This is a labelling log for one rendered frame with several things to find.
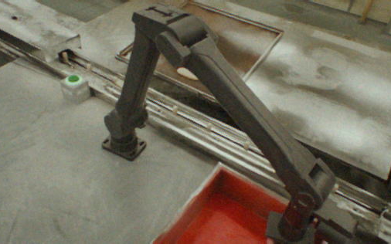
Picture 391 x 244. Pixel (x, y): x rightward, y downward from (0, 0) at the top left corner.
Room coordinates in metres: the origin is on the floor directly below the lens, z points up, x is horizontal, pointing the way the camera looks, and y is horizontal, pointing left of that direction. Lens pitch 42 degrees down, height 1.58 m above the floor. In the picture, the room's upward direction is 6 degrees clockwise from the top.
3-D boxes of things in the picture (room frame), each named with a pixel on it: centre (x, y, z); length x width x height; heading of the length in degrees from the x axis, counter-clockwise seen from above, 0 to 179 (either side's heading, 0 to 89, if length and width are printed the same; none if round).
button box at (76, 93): (0.92, 0.44, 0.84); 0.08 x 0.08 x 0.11; 61
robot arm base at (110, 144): (0.69, 0.22, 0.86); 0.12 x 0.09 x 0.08; 67
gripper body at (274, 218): (0.38, -0.23, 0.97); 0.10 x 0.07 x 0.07; 75
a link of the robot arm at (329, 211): (0.36, -0.27, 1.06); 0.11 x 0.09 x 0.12; 55
